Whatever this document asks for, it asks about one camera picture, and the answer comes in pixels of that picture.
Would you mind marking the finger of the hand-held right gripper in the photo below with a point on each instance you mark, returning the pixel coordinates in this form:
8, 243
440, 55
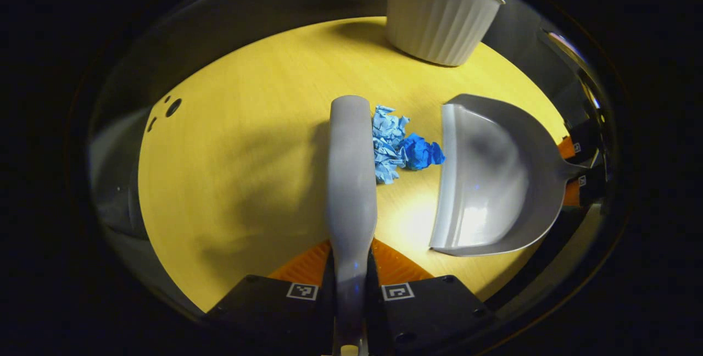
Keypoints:
592, 188
586, 142

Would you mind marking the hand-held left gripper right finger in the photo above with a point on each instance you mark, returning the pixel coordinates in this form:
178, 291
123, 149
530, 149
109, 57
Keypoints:
434, 312

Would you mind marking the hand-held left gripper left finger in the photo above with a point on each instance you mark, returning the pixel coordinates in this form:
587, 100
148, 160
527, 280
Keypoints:
274, 312

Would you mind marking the grey dustpan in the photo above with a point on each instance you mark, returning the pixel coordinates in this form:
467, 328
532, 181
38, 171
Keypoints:
494, 180

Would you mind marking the small grey broom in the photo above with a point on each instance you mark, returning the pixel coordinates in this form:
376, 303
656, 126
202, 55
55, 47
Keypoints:
351, 180

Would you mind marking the dark blue paper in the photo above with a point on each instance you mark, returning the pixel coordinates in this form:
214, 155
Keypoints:
420, 151

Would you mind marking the light blue paper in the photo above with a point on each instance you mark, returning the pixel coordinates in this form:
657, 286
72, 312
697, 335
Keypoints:
387, 142

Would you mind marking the white ribbed garbage bin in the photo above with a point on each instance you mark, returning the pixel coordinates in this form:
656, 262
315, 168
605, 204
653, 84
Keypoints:
439, 21

